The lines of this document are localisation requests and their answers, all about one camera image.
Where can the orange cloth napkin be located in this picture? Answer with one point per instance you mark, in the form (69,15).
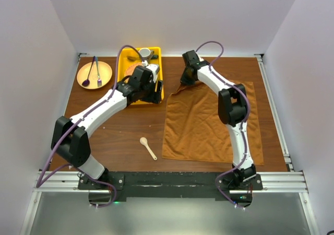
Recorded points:
(193,130)

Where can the purple metal spoon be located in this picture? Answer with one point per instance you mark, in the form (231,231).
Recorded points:
(86,82)

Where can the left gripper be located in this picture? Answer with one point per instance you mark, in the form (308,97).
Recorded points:
(155,96)

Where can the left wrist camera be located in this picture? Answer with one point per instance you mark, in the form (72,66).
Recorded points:
(154,68)

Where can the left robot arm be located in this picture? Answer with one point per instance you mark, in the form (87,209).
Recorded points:
(71,135)

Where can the dark green utensil in tray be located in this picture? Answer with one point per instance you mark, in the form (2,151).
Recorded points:
(153,56)

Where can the beige round plate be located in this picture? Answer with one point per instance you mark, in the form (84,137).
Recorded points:
(105,74)

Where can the aluminium frame rail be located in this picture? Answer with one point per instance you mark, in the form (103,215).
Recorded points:
(280,182)

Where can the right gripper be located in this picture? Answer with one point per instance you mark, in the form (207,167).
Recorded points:
(183,80)

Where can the white cup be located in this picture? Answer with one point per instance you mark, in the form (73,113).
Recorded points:
(145,54)

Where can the iridescent metal fork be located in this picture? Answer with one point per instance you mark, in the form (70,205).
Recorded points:
(99,81)

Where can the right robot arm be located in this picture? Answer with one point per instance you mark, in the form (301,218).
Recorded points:
(233,111)

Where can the woven orange round plate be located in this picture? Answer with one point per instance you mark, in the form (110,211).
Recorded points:
(129,71)

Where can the yellow plastic tray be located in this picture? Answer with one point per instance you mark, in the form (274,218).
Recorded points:
(156,62)

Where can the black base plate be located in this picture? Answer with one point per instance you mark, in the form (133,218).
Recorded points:
(170,185)

